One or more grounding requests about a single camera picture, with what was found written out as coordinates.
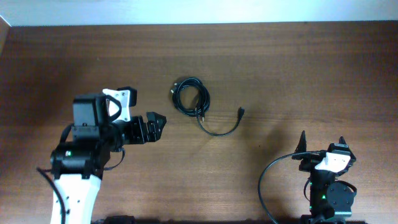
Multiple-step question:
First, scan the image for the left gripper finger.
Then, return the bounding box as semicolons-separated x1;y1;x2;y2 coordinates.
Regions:
148;123;162;142
146;111;167;131

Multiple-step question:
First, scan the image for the short black cable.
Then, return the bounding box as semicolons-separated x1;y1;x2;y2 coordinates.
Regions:
196;106;246;138

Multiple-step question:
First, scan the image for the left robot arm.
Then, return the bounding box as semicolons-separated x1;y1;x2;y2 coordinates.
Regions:
37;93;167;223

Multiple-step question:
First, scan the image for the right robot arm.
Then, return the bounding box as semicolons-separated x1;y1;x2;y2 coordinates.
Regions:
292;131;358;224

